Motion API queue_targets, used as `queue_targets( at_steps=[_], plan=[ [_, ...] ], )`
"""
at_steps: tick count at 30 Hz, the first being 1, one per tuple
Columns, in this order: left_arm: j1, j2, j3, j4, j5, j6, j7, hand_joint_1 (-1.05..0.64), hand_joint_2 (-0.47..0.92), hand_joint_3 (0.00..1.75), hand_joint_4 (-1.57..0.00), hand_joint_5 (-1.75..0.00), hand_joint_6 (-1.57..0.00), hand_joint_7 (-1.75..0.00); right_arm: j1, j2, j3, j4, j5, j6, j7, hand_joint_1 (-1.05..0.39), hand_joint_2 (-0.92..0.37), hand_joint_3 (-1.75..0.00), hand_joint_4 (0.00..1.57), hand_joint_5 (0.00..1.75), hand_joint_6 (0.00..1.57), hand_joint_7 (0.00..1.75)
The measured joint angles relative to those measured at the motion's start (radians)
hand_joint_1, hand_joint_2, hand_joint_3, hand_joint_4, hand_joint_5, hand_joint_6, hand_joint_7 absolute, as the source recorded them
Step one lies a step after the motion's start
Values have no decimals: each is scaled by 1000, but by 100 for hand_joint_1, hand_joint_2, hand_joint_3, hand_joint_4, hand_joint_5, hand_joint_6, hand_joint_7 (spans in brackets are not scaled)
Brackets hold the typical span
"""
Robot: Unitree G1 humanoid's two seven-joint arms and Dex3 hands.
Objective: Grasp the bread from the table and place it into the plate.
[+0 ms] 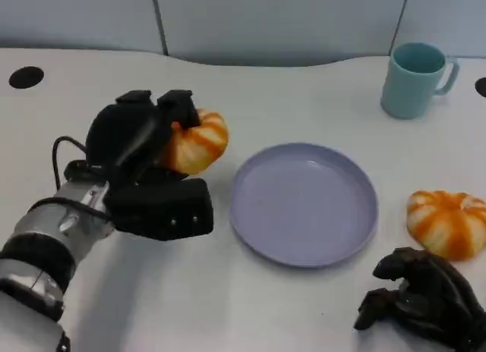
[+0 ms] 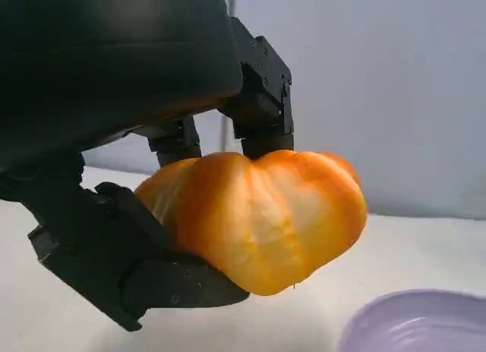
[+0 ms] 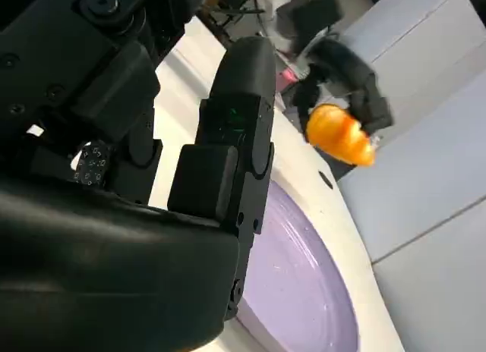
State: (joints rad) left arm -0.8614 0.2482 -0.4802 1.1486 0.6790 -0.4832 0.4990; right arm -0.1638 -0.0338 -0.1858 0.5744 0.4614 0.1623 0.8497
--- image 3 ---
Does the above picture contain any dark workshop equipment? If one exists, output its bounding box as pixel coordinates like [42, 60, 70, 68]
[195, 0, 267, 46]

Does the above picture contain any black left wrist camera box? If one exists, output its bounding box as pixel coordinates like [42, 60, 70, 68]
[276, 0, 343, 54]

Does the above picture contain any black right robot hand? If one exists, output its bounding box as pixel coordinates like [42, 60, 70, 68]
[0, 0, 276, 352]

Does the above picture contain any orange toy bread roll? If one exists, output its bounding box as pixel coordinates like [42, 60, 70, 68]
[306, 104, 377, 166]

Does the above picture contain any lilac plate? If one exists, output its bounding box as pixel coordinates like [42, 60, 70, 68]
[237, 179, 360, 352]

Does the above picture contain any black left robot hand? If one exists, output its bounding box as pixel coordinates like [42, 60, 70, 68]
[294, 37, 395, 137]

